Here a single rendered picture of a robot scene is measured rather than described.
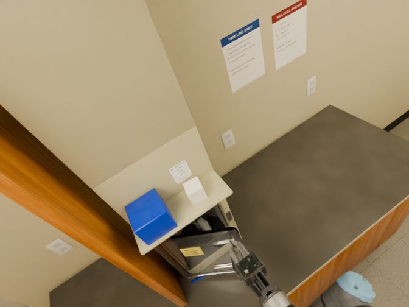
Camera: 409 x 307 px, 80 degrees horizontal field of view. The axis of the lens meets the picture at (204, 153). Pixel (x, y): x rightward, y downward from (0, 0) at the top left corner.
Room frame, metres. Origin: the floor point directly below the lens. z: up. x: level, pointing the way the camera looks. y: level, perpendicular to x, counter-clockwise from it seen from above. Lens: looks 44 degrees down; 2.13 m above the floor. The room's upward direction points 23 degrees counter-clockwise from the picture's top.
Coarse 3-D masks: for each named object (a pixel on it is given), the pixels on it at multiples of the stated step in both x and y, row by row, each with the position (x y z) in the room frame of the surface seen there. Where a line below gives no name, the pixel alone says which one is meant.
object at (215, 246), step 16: (176, 240) 0.43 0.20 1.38; (192, 240) 0.42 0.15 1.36; (208, 240) 0.40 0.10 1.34; (224, 240) 0.39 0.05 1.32; (240, 240) 0.38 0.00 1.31; (176, 256) 0.45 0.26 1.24; (192, 256) 0.43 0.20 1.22; (208, 256) 0.41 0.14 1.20; (224, 256) 0.40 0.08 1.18; (240, 256) 0.38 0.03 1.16; (192, 272) 0.44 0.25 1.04; (208, 272) 0.43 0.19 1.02; (224, 272) 0.41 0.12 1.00
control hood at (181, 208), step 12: (204, 180) 0.51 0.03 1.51; (216, 180) 0.50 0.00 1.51; (180, 192) 0.51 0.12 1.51; (216, 192) 0.45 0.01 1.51; (228, 192) 0.43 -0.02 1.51; (168, 204) 0.48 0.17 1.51; (180, 204) 0.46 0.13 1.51; (192, 204) 0.45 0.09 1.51; (204, 204) 0.43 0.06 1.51; (216, 204) 0.42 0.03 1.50; (180, 216) 0.42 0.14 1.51; (192, 216) 0.41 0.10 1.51; (180, 228) 0.39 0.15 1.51; (144, 252) 0.36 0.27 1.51
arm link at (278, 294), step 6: (270, 294) 0.18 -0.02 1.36; (276, 294) 0.17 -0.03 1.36; (282, 294) 0.17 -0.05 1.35; (270, 300) 0.16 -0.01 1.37; (276, 300) 0.16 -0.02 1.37; (282, 300) 0.15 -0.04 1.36; (288, 300) 0.15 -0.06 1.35; (264, 306) 0.16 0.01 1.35; (270, 306) 0.15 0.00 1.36; (276, 306) 0.15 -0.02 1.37; (282, 306) 0.14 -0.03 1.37
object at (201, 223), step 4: (204, 216) 0.60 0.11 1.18; (200, 220) 0.57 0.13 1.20; (204, 220) 0.59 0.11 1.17; (208, 220) 0.61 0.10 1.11; (188, 224) 0.59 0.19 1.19; (192, 224) 0.57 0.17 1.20; (196, 224) 0.57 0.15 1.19; (200, 224) 0.57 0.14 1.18; (204, 224) 0.58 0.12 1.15; (208, 224) 0.59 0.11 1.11; (192, 228) 0.58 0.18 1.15; (196, 228) 0.57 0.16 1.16; (200, 228) 0.57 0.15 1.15; (204, 228) 0.57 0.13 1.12; (208, 228) 0.58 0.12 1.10; (196, 232) 0.58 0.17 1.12
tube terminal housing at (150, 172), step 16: (192, 128) 0.54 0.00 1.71; (176, 144) 0.53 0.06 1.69; (192, 144) 0.54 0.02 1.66; (144, 160) 0.50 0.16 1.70; (160, 160) 0.51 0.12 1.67; (176, 160) 0.52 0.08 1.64; (192, 160) 0.53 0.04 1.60; (208, 160) 0.54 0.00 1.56; (112, 176) 0.48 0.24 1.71; (128, 176) 0.49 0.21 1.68; (144, 176) 0.50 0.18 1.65; (160, 176) 0.51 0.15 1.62; (192, 176) 0.53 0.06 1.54; (96, 192) 0.47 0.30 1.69; (112, 192) 0.47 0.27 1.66; (128, 192) 0.48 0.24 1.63; (144, 192) 0.49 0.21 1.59; (160, 192) 0.50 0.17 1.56; (176, 192) 0.51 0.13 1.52; (224, 208) 0.54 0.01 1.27
